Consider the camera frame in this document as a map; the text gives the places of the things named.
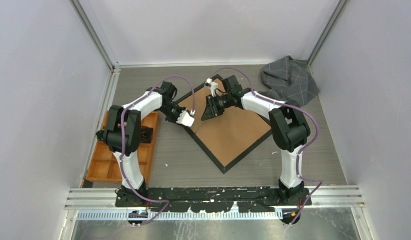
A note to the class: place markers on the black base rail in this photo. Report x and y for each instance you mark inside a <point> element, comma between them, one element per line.
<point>253,199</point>

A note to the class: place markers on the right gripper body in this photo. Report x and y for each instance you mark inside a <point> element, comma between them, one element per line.
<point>222,102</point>

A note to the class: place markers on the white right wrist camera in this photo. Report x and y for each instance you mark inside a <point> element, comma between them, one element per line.
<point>212,86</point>

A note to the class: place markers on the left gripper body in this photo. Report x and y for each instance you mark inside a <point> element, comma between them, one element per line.
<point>172,112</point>

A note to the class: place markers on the grey checked cloth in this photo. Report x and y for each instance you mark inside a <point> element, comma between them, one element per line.
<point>288,79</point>

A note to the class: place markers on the black picture frame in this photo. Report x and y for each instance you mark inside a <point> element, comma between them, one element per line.
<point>228,138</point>

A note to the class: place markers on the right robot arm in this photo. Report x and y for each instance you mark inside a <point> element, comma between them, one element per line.
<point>289,127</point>

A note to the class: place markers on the orange wooden divided tray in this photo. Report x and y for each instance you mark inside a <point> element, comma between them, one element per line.
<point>104,167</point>

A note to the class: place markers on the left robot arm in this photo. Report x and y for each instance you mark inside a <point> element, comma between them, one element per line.
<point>122,132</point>

